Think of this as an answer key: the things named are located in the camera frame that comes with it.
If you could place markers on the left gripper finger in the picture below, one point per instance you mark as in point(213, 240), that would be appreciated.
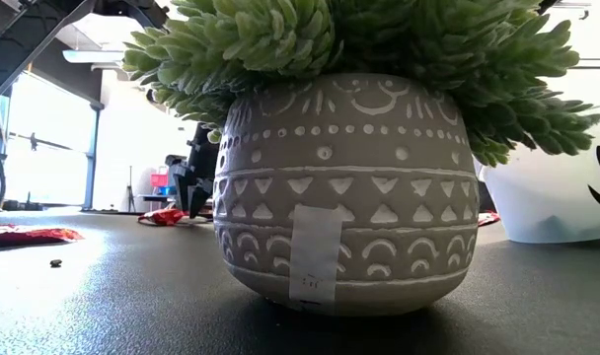
point(200, 197)
point(182, 190)

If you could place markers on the red Skittles packet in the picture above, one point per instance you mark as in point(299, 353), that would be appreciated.
point(28, 235)
point(163, 217)
point(488, 218)

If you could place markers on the blue storage bin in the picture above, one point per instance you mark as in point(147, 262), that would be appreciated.
point(164, 191)

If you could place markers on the red storage bin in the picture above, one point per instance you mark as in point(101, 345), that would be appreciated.
point(159, 180)

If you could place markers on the background work table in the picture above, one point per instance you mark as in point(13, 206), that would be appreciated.
point(152, 197)

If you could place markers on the thin black tripod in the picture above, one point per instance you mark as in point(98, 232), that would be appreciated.
point(130, 197)

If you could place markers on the black table mat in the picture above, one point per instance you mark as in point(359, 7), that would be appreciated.
point(132, 305)

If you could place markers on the succulent in patterned grey pot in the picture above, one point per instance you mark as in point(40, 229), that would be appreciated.
point(344, 197)

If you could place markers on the long ceiling light fixture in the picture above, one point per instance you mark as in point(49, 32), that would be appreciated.
point(93, 56)

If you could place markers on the small black crumb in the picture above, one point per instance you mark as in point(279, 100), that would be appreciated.
point(56, 263)

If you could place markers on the white bowl with black face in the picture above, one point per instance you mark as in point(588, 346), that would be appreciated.
point(542, 207)

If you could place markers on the dark window frame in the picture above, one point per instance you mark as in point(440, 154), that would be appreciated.
point(89, 163)

